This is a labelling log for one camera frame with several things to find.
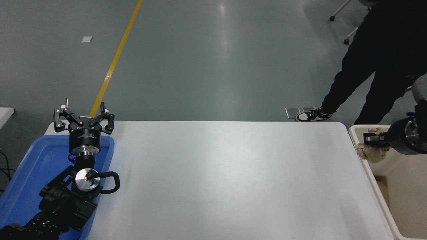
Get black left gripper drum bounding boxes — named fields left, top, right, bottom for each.
left=69, top=123, right=102, bottom=155

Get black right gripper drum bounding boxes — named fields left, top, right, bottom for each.
left=387, top=117, right=414, bottom=156

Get tan paper ball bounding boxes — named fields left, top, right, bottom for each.
left=356, top=127, right=390, bottom=164

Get grey chair seat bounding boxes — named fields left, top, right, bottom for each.
left=404, top=73, right=427, bottom=104

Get large pale bin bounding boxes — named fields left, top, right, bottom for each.
left=348, top=124, right=427, bottom=240

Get blue plastic tray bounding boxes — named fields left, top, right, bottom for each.
left=0, top=135, right=115, bottom=240

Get white side table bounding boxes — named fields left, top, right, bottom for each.
left=0, top=107, right=15, bottom=130

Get metal floor plate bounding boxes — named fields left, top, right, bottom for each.
left=285, top=106, right=317, bottom=119

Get person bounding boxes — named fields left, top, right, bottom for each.
left=295, top=0, right=427, bottom=126

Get white wheeled chair base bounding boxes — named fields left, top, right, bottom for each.
left=329, top=0, right=360, bottom=45

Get black floor cables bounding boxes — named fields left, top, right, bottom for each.
left=0, top=151, right=16, bottom=193

